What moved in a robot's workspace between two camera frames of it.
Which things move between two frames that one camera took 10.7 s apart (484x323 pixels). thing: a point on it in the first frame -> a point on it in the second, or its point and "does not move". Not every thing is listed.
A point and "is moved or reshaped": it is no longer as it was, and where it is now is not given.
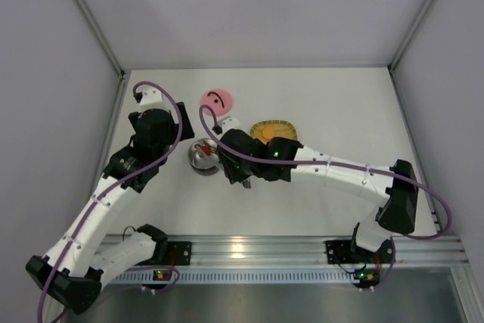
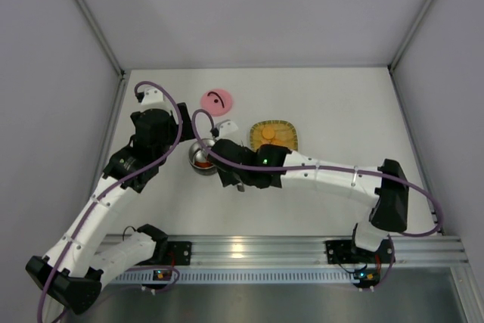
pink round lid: (220, 100) does not move
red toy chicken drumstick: (206, 150) is moved or reshaped
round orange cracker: (268, 133) does not move
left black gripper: (184, 122) does not move
